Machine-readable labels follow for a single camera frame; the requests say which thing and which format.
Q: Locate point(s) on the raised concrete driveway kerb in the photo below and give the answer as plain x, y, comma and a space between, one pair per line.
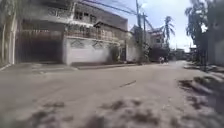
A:
100, 66

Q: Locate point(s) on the grey concrete road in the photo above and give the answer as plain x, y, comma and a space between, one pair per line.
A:
100, 90

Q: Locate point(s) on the short utility pole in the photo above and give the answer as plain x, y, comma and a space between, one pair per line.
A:
144, 33

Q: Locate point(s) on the large building with balconies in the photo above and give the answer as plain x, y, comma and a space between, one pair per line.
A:
76, 36

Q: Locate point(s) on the distant building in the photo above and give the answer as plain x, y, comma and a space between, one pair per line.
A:
155, 41

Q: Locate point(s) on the group of people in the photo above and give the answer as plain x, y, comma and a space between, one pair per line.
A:
162, 60

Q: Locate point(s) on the tall utility pole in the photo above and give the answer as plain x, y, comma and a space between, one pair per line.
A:
137, 20

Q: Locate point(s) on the palm tree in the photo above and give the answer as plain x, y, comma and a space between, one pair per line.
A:
168, 30

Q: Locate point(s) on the tall dark trees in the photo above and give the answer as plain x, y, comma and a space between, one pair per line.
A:
196, 26

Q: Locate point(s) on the pale tree trunk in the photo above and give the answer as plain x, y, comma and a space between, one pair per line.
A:
6, 30

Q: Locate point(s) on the pale wall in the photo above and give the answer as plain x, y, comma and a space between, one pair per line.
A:
218, 43

